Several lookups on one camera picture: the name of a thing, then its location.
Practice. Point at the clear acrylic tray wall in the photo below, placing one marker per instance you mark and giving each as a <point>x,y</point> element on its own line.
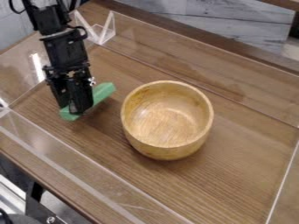
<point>93,190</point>

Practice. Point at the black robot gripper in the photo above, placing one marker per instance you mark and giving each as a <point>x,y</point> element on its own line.
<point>67,72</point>

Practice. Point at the black table leg bracket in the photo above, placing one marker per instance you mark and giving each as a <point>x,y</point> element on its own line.
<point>35,209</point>

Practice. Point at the brown wooden bowl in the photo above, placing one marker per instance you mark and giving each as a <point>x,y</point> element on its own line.
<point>167,117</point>

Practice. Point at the green rectangular block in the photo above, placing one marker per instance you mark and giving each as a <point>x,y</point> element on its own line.
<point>100,93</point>

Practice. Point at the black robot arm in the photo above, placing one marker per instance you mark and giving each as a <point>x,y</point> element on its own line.
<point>49,20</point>

